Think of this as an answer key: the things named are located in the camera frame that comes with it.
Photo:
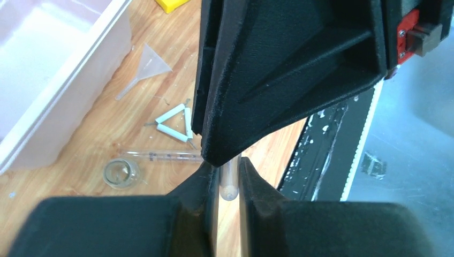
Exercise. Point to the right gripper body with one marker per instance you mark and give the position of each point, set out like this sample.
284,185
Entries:
413,28

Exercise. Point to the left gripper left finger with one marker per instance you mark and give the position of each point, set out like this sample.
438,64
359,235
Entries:
180,223

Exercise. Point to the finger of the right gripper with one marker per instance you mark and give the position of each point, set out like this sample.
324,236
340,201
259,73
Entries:
277,62
211,17

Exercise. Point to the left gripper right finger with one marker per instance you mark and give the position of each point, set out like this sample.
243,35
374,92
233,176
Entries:
273,225

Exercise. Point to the blue capped tube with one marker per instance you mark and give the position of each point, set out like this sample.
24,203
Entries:
229,178

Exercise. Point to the small glass flask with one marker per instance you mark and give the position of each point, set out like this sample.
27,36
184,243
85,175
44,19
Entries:
121,173

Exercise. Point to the glass graduated tube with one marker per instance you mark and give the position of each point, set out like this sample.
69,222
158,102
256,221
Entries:
179,156

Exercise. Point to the yellow test tube rack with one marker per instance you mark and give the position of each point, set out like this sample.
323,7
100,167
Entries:
169,6

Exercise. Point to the clear plastic funnel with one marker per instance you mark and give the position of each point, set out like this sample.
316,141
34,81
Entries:
150,65

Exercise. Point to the clay pipe triangle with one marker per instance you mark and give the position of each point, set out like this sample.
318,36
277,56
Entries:
176,123

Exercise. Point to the pink plastic bin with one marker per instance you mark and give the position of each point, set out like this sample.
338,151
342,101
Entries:
56,58

